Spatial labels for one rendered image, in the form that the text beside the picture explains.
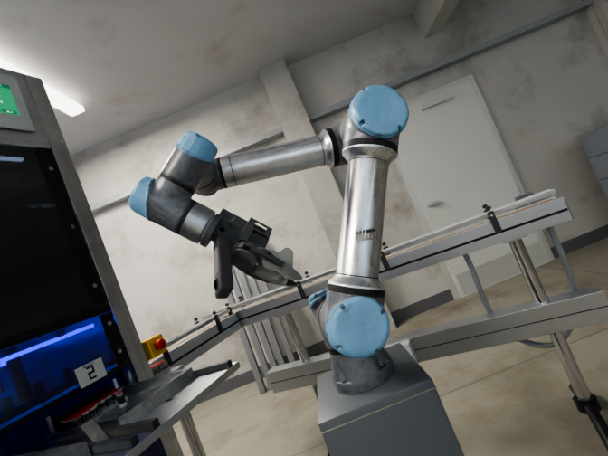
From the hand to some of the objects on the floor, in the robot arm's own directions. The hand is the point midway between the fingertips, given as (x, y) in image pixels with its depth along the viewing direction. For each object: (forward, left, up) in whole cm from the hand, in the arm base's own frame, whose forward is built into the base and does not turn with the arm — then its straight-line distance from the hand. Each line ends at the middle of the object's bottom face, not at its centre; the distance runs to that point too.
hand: (292, 281), depth 70 cm
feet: (-85, -73, -107) cm, 155 cm away
